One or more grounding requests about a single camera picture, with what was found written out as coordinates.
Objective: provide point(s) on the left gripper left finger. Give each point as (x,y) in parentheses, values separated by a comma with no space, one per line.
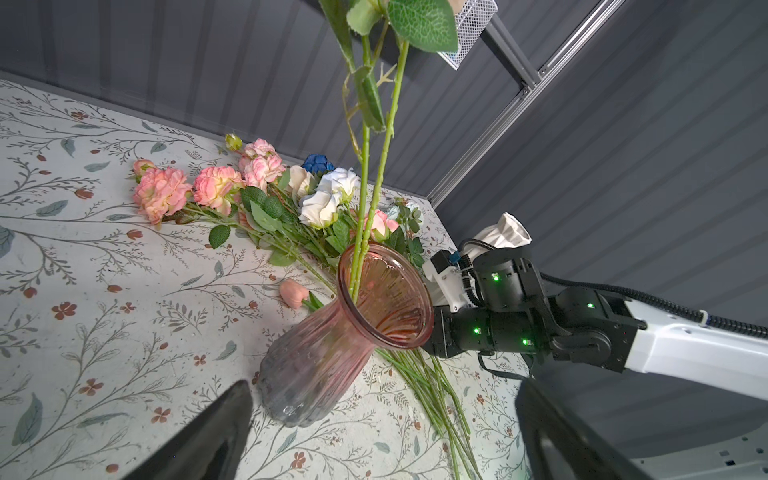
(210,446)

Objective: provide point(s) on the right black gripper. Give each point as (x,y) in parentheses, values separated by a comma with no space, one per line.
(510,311)

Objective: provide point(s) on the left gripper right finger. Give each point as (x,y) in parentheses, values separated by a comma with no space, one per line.
(559,445)

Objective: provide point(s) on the white rose stem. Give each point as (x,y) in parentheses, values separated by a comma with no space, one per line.
(375,38)

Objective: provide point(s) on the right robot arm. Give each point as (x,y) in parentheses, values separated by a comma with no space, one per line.
(618,329)

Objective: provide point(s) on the white ribbed ceramic vase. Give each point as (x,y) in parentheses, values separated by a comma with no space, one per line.
(507,232)

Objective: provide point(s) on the pink glass vase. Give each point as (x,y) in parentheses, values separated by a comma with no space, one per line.
(308,369)

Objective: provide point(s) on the bunch of artificial flowers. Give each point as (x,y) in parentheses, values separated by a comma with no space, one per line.
(288,240)

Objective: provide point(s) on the floral table mat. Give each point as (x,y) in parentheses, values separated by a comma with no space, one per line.
(115,334)

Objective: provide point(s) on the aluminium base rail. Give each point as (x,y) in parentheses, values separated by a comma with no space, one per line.
(708,452)

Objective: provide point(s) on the white wire basket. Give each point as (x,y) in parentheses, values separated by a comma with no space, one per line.
(471,18)

